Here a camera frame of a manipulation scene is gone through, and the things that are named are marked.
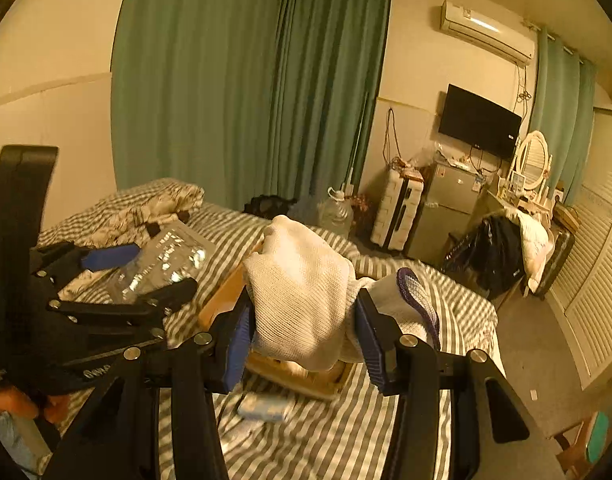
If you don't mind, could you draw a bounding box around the white knit glove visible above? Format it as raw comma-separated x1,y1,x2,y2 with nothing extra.
243,216,440,372

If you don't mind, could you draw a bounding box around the floral patterned pillow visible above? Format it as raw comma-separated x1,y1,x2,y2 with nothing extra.
38,178,204,248

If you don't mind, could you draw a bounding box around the brown cardboard box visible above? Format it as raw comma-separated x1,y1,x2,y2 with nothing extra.
199,236,357,401

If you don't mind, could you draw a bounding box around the small tissue pack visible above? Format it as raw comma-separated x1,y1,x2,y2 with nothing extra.
238,392,294,422

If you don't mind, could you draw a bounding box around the clear water jug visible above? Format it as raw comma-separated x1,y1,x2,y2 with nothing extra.
318,188,354,238

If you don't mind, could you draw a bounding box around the white ribbed suitcase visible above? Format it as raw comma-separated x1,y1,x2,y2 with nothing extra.
370,168,424,252

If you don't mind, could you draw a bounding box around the chair with clothes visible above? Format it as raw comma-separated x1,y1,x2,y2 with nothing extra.
440,208,556,300

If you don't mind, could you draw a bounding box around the grey mini fridge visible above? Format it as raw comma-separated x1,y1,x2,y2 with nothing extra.
405,162,481,266

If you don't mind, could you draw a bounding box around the white louvered wardrobe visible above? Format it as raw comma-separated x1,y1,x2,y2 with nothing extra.
547,106,612,390

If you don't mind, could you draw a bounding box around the dark suitcase by wardrobe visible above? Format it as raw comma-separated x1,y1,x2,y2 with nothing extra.
534,226,575,300

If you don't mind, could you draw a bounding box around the wooden stool green seat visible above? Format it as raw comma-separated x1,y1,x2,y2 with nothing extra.
552,411,610,479

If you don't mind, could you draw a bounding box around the green curtain left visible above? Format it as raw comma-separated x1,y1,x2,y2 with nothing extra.
111,0,392,209

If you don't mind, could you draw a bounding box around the green curtain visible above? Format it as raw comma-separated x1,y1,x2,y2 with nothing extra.
111,0,392,209
530,28,597,206

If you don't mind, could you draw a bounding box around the white oval vanity mirror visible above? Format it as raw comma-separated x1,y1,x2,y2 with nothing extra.
509,130,552,192

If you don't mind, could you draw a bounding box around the green curtain right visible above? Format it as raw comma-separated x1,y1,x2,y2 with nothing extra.
530,28,597,206

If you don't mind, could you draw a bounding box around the white air conditioner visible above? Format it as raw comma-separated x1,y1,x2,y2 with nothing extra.
440,0,535,66

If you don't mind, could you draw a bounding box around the black wall television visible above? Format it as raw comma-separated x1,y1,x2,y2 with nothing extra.
438,84,522,160

